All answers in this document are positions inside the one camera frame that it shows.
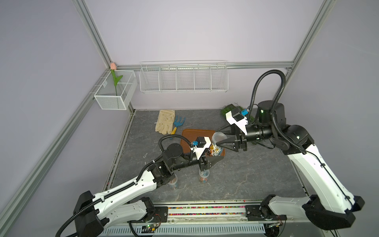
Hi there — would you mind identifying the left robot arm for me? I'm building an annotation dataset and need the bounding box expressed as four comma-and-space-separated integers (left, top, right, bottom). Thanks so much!
56, 134, 223, 237

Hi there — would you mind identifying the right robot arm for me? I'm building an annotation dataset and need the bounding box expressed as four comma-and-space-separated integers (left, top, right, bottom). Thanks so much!
216, 69, 365, 231

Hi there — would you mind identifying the middle clear candy jar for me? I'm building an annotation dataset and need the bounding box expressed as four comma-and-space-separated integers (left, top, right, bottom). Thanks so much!
199, 169, 210, 183

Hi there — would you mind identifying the left clear plastic jar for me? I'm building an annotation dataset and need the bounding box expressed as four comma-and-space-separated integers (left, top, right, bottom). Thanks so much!
168, 174, 179, 190

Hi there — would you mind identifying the green artificial grass mat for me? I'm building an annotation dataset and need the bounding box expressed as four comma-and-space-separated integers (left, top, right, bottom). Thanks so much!
221, 104, 242, 117

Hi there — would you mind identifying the brown wooden tray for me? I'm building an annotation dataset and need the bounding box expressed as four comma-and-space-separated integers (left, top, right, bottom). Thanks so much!
180, 129, 216, 154

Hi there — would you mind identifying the blue yellow garden rake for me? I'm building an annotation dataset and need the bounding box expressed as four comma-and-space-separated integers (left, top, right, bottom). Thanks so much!
170, 116, 186, 135

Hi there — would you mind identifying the cream work glove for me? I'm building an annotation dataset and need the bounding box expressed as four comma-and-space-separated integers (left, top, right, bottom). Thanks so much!
155, 110, 175, 135

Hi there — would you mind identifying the pink artificial tulip flower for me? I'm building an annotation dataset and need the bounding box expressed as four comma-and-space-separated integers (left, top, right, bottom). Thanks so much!
110, 62, 123, 96

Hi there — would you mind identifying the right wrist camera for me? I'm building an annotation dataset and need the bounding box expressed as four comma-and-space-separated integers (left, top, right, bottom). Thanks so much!
226, 107, 249, 135

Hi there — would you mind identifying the white wire wall rack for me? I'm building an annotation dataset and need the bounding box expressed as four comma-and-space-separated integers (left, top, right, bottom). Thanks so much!
140, 60, 229, 93

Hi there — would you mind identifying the white mesh wall basket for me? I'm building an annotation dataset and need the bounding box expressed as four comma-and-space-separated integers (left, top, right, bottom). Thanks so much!
94, 70, 138, 110

